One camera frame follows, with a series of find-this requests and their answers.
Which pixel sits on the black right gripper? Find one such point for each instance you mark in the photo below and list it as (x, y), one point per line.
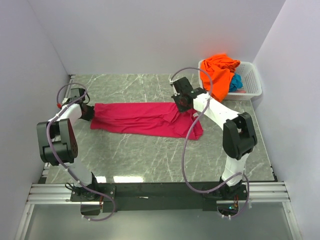
(176, 96)

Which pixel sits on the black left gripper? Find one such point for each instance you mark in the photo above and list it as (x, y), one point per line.
(90, 115)

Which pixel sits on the magenta red t shirt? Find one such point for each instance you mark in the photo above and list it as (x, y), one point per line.
(159, 119)

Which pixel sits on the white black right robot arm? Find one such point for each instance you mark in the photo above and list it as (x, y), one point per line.
(238, 133)

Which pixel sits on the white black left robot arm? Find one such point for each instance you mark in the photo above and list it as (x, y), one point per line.
(58, 145)

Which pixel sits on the orange t shirt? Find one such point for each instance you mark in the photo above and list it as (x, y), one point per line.
(221, 69)

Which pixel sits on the teal blue t shirt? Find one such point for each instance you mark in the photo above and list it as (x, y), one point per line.
(235, 83)

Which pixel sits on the dusty pink t shirt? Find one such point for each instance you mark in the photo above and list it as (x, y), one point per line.
(240, 91)

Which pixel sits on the white plastic laundry basket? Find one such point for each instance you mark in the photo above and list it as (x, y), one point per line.
(250, 80)

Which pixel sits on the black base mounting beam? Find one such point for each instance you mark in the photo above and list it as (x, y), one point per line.
(144, 196)

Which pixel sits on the aluminium extrusion rail frame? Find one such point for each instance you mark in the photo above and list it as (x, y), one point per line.
(49, 214)

